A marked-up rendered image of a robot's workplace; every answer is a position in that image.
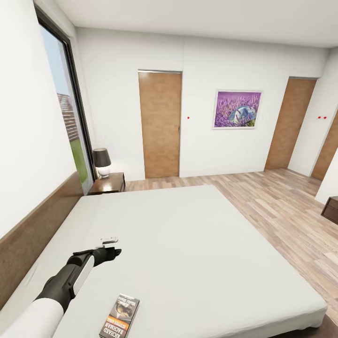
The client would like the hardback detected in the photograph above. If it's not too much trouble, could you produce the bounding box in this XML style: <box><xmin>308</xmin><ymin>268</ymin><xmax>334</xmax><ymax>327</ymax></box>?
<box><xmin>99</xmin><ymin>293</ymin><xmax>140</xmax><ymax>338</ymax></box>

